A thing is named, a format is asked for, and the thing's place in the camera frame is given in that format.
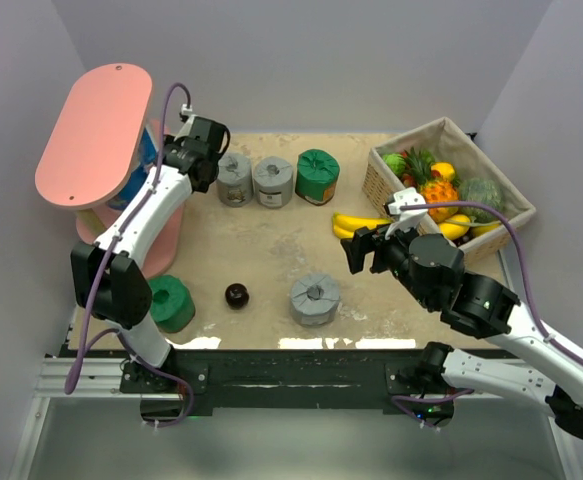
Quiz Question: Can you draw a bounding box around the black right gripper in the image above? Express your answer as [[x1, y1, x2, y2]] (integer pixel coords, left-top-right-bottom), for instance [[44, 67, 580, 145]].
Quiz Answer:
[[340, 214, 435, 308]]

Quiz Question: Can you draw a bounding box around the grey roll front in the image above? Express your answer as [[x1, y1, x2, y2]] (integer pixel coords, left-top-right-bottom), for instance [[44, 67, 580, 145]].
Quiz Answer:
[[289, 273, 341, 327]]

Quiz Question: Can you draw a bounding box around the grey roll with barcode label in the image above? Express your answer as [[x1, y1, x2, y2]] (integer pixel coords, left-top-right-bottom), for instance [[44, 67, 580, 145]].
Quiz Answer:
[[253, 156, 294, 209]]

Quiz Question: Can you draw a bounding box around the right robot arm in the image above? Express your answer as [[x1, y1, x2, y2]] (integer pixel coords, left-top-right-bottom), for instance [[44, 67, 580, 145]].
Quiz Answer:
[[340, 226, 583, 440]]

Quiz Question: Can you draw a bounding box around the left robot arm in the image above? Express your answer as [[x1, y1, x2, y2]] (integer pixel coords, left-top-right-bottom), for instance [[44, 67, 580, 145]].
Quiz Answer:
[[70, 115, 230, 392]]

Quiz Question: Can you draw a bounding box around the pink three-tier shelf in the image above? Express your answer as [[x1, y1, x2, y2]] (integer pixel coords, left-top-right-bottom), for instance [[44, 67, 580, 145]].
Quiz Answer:
[[35, 63, 183, 278]]

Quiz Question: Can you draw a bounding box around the yellow banana bunch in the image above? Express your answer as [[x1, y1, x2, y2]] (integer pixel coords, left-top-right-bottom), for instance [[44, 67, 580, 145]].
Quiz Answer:
[[332, 213, 391, 239]]

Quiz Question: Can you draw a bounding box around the grey roll with cartoon label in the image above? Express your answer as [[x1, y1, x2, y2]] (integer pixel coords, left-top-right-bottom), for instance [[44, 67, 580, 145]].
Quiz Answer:
[[216, 153, 253, 207]]

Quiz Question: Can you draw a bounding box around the red artificial strawberry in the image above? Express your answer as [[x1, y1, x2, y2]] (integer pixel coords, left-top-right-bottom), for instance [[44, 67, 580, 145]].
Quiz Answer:
[[400, 173, 417, 188]]

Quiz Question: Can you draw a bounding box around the yellow lemon in basket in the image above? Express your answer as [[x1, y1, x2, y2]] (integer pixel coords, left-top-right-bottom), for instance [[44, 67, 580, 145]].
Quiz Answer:
[[438, 214, 472, 241]]

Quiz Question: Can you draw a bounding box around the artificial pineapple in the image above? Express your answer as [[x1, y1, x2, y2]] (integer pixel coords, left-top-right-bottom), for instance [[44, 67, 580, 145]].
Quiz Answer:
[[406, 148, 459, 204]]

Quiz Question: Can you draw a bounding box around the green wrapped paper roll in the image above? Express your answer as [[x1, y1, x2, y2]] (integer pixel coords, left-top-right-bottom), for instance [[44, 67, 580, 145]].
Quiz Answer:
[[295, 149, 340, 206]]

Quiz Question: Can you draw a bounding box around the green artificial fruit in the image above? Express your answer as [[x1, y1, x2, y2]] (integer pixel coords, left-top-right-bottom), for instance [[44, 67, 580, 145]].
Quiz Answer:
[[382, 153, 407, 178]]

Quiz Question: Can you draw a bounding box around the yellow artificial fruit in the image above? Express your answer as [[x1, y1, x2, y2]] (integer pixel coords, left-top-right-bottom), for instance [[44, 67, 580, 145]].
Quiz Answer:
[[430, 162, 456, 182]]

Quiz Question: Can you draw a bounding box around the green artificial melon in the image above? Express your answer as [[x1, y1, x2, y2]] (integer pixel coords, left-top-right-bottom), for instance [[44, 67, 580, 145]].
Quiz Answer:
[[458, 178, 503, 224]]

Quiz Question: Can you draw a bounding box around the wicker basket with cloth liner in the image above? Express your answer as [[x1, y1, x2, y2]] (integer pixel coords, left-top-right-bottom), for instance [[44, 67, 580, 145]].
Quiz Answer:
[[361, 116, 538, 265]]

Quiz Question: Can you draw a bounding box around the green wrapped roll front left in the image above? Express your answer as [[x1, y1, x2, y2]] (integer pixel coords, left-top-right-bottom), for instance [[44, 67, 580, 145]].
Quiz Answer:
[[149, 275, 196, 334]]

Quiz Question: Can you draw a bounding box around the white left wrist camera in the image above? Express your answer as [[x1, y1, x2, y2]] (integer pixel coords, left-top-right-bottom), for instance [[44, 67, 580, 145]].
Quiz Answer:
[[173, 103, 196, 143]]

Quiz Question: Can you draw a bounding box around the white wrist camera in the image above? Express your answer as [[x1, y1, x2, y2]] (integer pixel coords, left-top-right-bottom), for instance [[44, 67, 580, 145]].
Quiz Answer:
[[173, 103, 196, 143], [385, 187, 428, 239]]

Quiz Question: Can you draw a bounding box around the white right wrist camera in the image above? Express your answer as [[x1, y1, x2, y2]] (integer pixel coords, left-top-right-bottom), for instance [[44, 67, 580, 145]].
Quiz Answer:
[[385, 187, 428, 239]]

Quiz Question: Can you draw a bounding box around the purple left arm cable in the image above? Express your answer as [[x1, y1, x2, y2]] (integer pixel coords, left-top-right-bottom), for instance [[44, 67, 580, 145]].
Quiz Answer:
[[64, 82, 195, 396]]

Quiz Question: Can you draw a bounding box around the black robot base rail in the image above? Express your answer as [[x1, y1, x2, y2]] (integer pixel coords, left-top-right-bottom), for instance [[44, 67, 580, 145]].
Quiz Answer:
[[35, 344, 517, 431]]

